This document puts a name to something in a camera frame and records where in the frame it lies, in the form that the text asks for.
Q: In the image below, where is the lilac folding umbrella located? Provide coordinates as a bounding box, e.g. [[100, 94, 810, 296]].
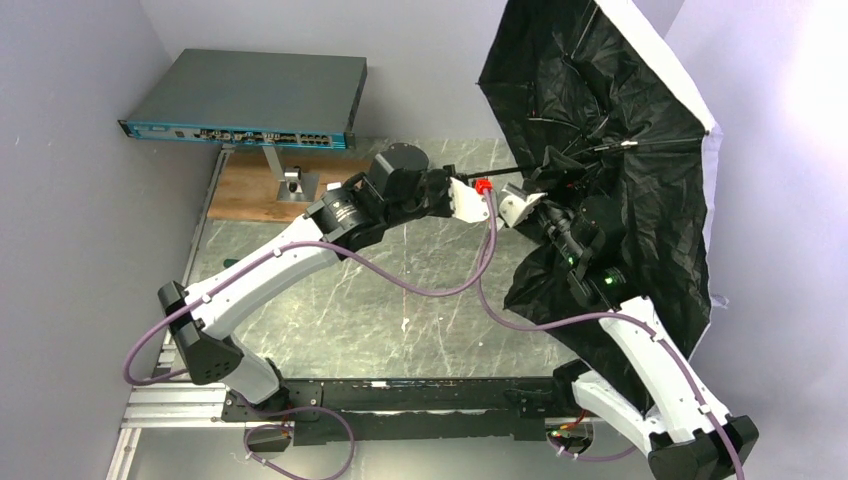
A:
[[457, 0, 730, 415]]

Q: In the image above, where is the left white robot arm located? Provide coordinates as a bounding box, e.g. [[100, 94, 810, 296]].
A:
[[159, 143, 458, 406]]

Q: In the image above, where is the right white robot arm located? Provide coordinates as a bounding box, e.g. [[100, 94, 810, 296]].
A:
[[524, 147, 759, 479]]

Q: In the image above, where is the wooden base board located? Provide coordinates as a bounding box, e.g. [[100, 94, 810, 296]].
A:
[[207, 152, 371, 223]]

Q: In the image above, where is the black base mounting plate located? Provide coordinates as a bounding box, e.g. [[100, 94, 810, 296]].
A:
[[220, 376, 582, 446]]

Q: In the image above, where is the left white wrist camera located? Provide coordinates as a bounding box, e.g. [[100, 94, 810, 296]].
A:
[[448, 177, 497, 223]]

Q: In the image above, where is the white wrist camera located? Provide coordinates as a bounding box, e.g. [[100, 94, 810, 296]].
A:
[[448, 177, 497, 223], [498, 183, 547, 228]]

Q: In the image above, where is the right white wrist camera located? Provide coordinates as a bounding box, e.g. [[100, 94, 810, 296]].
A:
[[498, 183, 547, 228]]

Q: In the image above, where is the metal switch stand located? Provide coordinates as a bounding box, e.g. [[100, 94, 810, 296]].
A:
[[262, 146, 320, 203]]

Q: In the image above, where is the blue-fronted network switch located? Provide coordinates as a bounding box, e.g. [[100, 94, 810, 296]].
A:
[[118, 49, 368, 150]]

